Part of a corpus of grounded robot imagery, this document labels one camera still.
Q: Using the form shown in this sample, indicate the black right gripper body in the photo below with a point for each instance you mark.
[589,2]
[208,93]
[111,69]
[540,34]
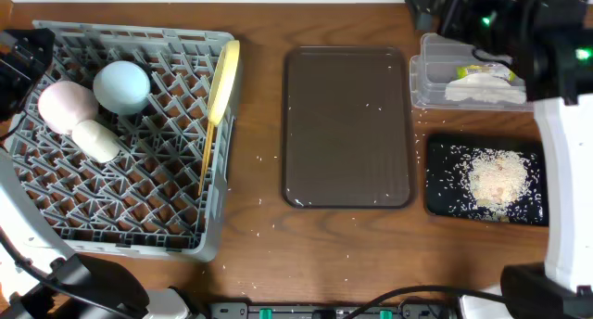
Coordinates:
[435,9]

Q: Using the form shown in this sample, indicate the black power strip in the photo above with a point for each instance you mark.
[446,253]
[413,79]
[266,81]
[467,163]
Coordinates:
[409,310]

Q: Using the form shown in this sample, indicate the grey plastic dish rack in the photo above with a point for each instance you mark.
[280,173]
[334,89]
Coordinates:
[145,202]

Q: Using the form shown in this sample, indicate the black tray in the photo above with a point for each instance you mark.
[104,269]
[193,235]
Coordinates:
[445,197]

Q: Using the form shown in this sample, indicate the cream plastic cup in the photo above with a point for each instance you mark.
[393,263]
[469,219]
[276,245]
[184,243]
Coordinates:
[96,141]

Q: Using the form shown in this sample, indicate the clear plastic bin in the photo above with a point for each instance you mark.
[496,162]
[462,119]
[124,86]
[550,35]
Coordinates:
[435,67]

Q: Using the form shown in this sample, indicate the yellow plate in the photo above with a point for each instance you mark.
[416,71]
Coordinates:
[223,81]

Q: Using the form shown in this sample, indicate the pile of rice scraps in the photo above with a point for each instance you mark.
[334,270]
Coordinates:
[494,180]

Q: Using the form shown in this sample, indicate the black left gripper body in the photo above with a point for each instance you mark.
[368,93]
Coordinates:
[30,53]

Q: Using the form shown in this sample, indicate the light blue bowl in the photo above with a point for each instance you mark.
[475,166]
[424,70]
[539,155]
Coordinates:
[122,87]

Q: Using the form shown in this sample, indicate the dark brown serving tray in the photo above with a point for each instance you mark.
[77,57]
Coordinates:
[347,131]

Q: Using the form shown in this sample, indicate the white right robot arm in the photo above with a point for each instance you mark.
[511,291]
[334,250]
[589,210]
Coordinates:
[561,285]

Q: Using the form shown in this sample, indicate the wooden chopstick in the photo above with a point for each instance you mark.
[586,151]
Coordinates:
[207,149]
[201,182]

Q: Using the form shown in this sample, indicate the pink bowl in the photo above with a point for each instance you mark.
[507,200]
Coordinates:
[64,104]

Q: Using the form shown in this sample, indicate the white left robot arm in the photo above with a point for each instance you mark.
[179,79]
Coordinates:
[41,276]

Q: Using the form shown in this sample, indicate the green snack wrapper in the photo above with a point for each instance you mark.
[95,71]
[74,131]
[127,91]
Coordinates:
[493,69]

